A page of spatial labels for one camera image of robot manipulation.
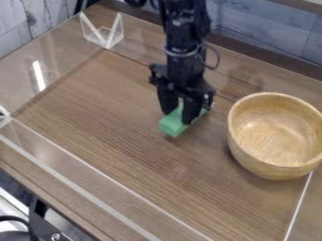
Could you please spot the clear acrylic corner bracket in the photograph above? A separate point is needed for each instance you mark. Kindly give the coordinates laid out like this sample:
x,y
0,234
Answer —
x,y
104,37

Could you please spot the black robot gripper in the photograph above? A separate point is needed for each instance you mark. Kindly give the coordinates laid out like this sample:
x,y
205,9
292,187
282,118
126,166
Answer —
x,y
181,78

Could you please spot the wooden bowl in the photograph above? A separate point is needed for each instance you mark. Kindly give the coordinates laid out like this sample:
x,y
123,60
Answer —
x,y
274,135

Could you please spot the black metal table leg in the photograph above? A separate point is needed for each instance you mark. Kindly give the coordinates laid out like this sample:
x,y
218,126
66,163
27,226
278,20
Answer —
x,y
51,226

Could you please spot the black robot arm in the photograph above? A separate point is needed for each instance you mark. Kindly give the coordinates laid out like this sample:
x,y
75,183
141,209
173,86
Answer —
x,y
186,25

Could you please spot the green rectangular block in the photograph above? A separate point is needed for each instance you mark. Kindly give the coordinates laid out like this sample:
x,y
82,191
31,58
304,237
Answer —
x,y
171,123

